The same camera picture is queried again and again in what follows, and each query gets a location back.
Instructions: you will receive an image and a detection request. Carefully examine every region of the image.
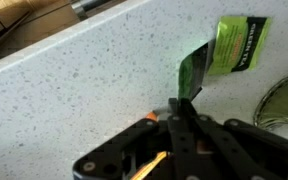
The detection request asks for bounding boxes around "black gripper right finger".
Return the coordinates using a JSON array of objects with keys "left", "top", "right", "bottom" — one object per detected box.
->
[{"left": 180, "top": 99, "right": 279, "bottom": 180}]

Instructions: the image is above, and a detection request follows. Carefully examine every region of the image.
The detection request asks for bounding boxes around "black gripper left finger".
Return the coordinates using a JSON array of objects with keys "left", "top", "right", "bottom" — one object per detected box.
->
[{"left": 168, "top": 98, "right": 201, "bottom": 180}]

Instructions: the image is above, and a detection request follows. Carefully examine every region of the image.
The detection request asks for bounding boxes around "green tea sachet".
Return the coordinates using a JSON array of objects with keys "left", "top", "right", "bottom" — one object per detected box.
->
[
  {"left": 208, "top": 16, "right": 272, "bottom": 75},
  {"left": 178, "top": 44, "right": 208, "bottom": 101}
]

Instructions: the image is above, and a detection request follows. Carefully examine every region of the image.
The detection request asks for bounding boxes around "large green glass cake stand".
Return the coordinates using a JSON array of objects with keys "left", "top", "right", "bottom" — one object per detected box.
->
[{"left": 253, "top": 76, "right": 288, "bottom": 130}]

